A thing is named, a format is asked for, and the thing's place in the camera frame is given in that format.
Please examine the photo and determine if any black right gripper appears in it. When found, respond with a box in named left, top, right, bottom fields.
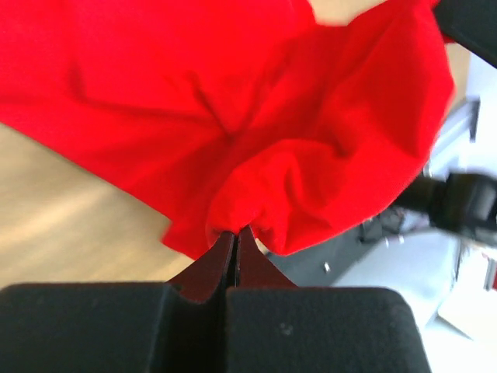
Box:
left=434, top=0, right=497, bottom=68

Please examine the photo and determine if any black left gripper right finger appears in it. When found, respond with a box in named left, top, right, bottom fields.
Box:
left=224, top=228, right=430, bottom=372

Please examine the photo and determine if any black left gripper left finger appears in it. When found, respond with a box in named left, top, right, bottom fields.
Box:
left=1, top=232, right=235, bottom=372

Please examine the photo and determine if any red t shirt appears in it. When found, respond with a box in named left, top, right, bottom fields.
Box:
left=1, top=1, right=454, bottom=259

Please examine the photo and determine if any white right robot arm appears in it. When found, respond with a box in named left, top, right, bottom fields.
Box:
left=393, top=0, right=496, bottom=246

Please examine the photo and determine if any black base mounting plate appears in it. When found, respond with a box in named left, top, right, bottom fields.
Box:
left=265, top=207, right=429, bottom=287

